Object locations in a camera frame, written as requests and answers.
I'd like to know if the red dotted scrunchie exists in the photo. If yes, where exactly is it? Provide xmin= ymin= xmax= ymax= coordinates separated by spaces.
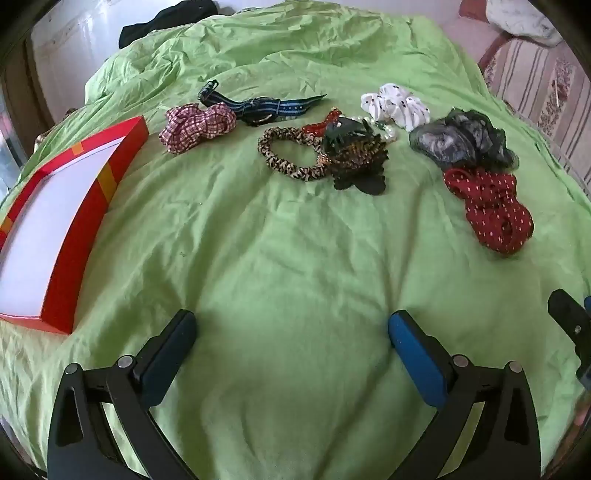
xmin=443 ymin=167 xmax=535 ymax=256

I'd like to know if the red plaid scrunchie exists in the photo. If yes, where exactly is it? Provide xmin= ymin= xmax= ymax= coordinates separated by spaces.
xmin=159 ymin=102 xmax=238 ymax=155

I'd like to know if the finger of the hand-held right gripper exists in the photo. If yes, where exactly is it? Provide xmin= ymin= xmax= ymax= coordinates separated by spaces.
xmin=547 ymin=288 xmax=591 ymax=389

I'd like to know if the brown leopard hair bow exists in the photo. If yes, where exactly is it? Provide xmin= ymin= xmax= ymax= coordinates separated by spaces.
xmin=329 ymin=136 xmax=390 ymax=197

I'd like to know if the red bead bracelet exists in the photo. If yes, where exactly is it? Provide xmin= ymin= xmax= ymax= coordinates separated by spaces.
xmin=302 ymin=108 xmax=345 ymax=138

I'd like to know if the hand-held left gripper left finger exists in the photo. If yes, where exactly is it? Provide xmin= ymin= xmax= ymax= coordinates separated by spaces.
xmin=48 ymin=309 xmax=198 ymax=480

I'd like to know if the black hair claw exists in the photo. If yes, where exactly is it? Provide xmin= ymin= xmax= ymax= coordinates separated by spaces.
xmin=321 ymin=117 xmax=371 ymax=153

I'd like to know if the striped sofa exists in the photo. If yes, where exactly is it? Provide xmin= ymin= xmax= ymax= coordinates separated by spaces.
xmin=477 ymin=31 xmax=591 ymax=188

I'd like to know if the red cardboard box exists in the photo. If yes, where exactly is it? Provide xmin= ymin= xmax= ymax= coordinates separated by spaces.
xmin=0 ymin=116 xmax=150 ymax=334

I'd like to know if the white cloth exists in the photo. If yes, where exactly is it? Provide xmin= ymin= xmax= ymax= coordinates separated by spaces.
xmin=486 ymin=0 xmax=564 ymax=48

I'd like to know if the blue striped headband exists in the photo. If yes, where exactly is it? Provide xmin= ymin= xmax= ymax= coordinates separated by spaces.
xmin=198 ymin=80 xmax=328 ymax=127

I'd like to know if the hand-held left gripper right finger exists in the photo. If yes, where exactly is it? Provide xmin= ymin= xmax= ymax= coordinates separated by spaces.
xmin=388 ymin=309 xmax=542 ymax=480

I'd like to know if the leopard print scrunchie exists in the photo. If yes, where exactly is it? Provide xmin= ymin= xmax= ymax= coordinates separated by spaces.
xmin=257 ymin=126 xmax=331 ymax=182

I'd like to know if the black cloth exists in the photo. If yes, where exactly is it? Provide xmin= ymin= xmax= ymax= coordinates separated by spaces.
xmin=119 ymin=0 xmax=218 ymax=49

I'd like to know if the green bed sheet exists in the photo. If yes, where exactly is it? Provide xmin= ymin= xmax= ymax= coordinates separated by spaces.
xmin=0 ymin=0 xmax=591 ymax=480

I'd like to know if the black lace scrunchie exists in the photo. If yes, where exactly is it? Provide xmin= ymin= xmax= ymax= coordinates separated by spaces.
xmin=409 ymin=108 xmax=519 ymax=171

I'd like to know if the white cherry print scrunchie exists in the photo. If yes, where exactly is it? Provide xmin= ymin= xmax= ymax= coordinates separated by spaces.
xmin=359 ymin=82 xmax=431 ymax=133

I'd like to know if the white pearl bracelet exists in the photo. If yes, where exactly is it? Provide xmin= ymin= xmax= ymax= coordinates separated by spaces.
xmin=355 ymin=115 xmax=399 ymax=144

